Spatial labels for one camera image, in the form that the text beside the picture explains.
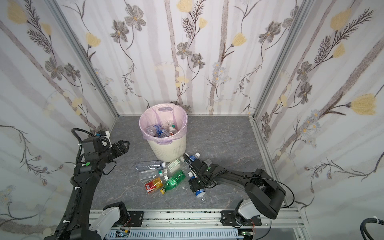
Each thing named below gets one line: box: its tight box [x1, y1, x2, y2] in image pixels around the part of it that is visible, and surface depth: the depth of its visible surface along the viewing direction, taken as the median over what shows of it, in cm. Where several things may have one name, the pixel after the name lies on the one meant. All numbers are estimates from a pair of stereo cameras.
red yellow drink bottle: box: [144, 177, 163, 194], surface depth 82 cm
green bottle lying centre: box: [160, 170, 186, 195], surface depth 84 cm
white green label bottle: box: [165, 156, 185, 174], surface depth 90 cm
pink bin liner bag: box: [139, 103, 189, 145], surface depth 89 cm
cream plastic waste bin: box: [139, 103, 188, 163], surface depth 90 cm
